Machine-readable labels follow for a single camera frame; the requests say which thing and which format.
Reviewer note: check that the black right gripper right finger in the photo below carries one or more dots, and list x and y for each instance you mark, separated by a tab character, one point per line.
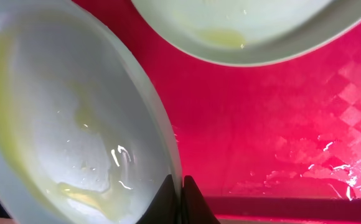
194	208

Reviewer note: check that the red tray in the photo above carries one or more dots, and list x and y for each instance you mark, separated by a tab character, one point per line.
279	142

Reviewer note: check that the mint green plate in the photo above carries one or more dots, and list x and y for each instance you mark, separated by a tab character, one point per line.
249	33

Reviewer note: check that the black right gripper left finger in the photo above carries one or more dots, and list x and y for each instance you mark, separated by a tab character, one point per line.
163	208

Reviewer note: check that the light blue plate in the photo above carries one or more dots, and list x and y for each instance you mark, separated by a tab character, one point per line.
84	137

